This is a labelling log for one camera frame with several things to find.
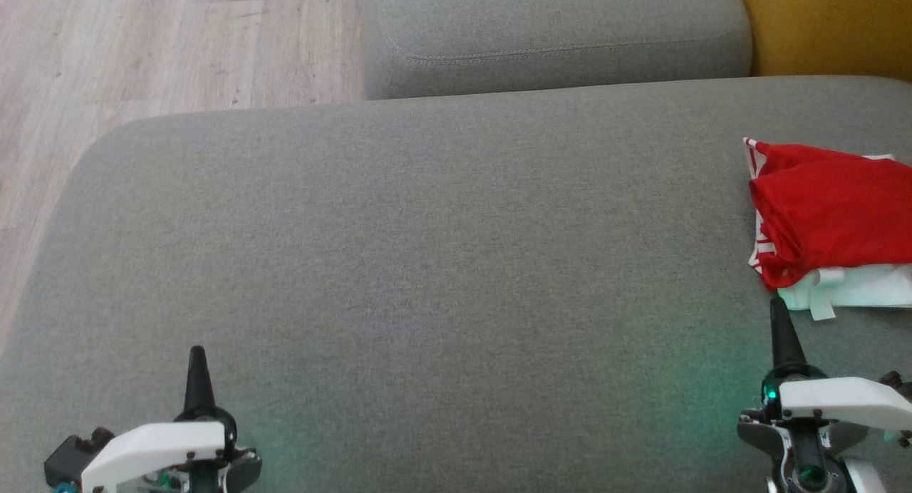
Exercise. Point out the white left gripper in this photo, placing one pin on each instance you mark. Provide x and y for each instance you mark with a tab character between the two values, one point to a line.
164	447

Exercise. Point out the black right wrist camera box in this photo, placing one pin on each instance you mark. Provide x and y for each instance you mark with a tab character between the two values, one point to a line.
896	386

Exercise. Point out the red basketball jersey number 23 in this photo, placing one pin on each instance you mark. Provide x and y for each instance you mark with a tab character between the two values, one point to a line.
833	201

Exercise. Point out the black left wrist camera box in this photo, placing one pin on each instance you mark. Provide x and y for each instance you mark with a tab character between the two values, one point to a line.
71	457

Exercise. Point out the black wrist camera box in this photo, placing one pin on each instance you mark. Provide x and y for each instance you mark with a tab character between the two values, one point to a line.
71	457
896	386

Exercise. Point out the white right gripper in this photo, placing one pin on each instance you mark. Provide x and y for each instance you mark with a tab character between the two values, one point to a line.
841	397

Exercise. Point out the grey sofa seat cushion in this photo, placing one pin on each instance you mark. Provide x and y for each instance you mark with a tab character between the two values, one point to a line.
556	23

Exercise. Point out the large yellow sofa back cushion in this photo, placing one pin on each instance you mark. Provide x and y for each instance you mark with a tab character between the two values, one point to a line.
833	23

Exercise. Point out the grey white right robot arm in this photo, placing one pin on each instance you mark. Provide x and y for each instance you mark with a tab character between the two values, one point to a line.
809	475

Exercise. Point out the red shorts with white trim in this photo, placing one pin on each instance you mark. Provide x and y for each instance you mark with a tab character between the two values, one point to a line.
855	286

